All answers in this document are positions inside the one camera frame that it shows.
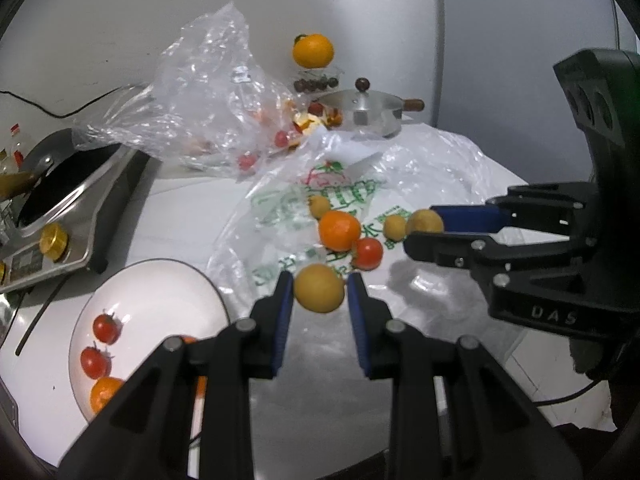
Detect black wok with wooden handle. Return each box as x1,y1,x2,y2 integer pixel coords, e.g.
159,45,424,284
0,128,81,201

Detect white plate with dark rim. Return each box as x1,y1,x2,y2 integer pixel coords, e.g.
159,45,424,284
68,258,231,423

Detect steel pot with lid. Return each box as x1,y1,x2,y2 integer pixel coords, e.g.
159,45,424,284
315,77,426,139

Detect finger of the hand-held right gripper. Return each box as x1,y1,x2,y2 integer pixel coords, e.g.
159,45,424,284
429,183,588,235
402,231,601,306

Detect clear crumpled plastic bag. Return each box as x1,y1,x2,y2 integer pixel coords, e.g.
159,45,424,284
71,1,341,181

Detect large orange with leaf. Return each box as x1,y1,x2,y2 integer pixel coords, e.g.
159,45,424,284
292,33,335,68

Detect clear box of dark fruit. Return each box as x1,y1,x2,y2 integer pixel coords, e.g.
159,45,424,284
291,66,346,95

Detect orange peels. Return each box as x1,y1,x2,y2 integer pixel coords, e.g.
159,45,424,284
291,105,345,136

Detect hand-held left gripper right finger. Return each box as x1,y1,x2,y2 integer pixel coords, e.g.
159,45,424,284
347,272,585,480

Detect small tangerine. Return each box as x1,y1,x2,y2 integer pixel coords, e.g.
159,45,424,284
90,376,126,415
318,210,362,253

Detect black cooker power cord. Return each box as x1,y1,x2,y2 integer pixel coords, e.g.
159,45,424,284
0,82,151,118

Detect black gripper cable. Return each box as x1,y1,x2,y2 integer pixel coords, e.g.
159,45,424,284
530,377,613,407

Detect grey door panel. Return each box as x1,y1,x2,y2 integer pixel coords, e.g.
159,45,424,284
432,0,626,186

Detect black chopstick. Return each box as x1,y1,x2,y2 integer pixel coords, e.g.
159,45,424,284
15,277,68,357

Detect silver induction cooker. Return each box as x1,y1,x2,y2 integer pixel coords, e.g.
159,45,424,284
0,142,151,295

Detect green-printed plastic bag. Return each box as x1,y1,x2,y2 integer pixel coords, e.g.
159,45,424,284
206,122,533,376

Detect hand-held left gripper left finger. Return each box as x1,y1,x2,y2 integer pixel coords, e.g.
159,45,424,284
59,270,296,480

